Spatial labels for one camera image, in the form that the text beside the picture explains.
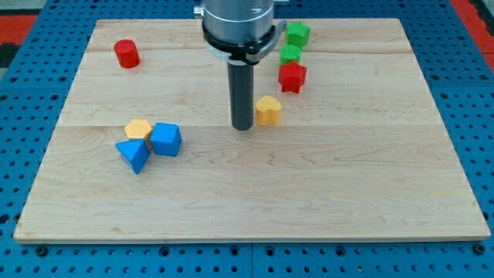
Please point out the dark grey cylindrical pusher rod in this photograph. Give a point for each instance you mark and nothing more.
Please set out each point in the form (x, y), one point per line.
(240, 84)

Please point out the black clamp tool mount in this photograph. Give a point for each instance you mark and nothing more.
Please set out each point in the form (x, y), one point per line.
(246, 53)

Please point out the yellow heart block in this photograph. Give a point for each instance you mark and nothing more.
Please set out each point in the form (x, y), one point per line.
(268, 111)

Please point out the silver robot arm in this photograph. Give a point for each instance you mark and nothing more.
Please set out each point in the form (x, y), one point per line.
(241, 33)

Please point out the red star block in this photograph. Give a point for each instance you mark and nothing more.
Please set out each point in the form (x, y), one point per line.
(291, 77)

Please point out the green star block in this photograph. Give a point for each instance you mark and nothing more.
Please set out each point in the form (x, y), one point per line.
(297, 34)

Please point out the green cylinder block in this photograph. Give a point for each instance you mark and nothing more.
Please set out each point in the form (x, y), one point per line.
(288, 54)

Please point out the blue cube block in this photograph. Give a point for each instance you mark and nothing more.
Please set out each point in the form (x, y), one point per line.
(166, 139)

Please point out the red cylinder block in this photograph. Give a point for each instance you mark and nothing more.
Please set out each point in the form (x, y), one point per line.
(127, 53)

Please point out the yellow hexagon block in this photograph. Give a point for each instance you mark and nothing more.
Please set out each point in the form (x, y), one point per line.
(139, 129)

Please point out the light wooden board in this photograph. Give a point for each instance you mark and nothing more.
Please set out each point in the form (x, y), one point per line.
(361, 153)

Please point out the blue triangle block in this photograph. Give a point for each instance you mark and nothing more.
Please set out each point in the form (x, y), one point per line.
(135, 153)

